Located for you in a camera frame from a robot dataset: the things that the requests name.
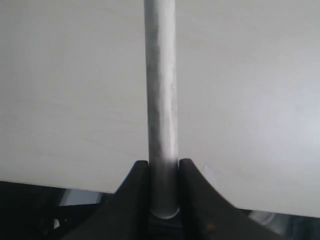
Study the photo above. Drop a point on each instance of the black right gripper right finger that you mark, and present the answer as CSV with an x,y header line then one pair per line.
x,y
206,215

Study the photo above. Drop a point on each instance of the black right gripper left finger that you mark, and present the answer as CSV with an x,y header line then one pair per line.
x,y
125,216

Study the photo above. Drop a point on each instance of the white drumstick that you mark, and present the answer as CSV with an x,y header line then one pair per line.
x,y
162,112

